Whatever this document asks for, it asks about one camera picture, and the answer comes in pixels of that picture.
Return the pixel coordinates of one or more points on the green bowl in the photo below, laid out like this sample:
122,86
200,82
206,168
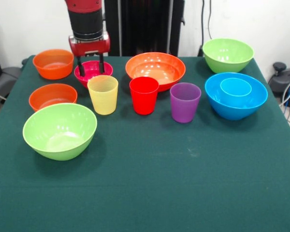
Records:
228,65
60,135

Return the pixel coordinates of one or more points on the pink bowl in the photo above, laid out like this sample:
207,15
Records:
91,68

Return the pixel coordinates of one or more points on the blue bowl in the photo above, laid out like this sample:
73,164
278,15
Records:
234,112

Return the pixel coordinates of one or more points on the large orange bowl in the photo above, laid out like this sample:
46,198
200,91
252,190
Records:
155,65

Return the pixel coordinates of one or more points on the red cup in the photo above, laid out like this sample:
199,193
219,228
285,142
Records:
144,99

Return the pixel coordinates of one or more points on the purple cup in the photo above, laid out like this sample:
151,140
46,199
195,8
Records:
184,106

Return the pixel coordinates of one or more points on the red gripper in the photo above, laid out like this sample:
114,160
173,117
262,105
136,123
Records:
89,47

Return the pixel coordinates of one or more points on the dark green table cloth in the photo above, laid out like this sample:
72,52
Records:
145,181

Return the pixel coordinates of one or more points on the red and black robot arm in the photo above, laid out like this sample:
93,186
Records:
85,17

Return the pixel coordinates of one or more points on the yellow cup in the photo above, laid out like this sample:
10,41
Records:
102,99

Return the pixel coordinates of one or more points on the small orange bowl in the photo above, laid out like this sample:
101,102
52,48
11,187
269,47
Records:
46,96
53,70

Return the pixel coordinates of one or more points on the gray chair base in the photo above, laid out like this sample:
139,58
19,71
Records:
4,79

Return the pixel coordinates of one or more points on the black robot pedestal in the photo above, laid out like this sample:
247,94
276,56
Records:
145,24

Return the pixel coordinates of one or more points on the blue cup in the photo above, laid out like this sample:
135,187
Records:
235,93

